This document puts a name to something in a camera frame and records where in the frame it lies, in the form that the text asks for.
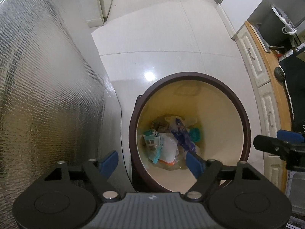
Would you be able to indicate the brown-rimmed round trash bin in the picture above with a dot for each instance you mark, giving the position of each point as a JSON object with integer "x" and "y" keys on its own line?
{"x": 214, "y": 95}

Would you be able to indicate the teal plastic item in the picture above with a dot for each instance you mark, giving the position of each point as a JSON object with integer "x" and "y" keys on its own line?
{"x": 195, "y": 134}

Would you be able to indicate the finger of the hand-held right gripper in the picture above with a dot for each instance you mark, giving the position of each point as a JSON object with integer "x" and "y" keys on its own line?
{"x": 290, "y": 135}
{"x": 269, "y": 144}

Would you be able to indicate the clear plastic bag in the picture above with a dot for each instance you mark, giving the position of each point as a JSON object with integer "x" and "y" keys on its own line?
{"x": 168, "y": 148}

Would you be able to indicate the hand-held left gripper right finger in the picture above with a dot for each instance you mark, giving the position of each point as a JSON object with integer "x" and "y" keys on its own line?
{"x": 194, "y": 165}

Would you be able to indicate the dark grey trash can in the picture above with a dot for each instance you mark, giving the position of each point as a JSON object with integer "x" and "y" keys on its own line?
{"x": 271, "y": 31}

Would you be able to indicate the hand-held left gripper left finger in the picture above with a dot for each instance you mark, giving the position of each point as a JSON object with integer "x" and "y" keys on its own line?
{"x": 109, "y": 163}

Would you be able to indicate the white table with foil side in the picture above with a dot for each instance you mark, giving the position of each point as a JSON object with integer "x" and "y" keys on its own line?
{"x": 47, "y": 88}

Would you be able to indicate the wooden countertop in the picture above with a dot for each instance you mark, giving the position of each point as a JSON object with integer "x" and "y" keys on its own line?
{"x": 271, "y": 69}

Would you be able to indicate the grey flat book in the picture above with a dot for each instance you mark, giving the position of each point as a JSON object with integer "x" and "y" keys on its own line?
{"x": 261, "y": 38}

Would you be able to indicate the white refrigerator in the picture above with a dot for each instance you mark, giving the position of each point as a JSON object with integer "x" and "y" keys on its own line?
{"x": 106, "y": 0}

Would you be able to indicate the teal and white packet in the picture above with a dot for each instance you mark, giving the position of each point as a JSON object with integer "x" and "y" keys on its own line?
{"x": 151, "y": 143}

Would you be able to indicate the black cloth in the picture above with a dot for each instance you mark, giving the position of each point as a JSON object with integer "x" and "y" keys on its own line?
{"x": 295, "y": 88}

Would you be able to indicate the white drawer cabinet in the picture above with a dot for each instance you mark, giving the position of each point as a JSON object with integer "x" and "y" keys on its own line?
{"x": 252, "y": 59}

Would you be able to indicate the purple snack packet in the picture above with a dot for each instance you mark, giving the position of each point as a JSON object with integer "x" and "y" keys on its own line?
{"x": 182, "y": 133}

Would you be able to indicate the round black object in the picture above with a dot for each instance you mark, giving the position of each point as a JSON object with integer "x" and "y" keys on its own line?
{"x": 279, "y": 74}

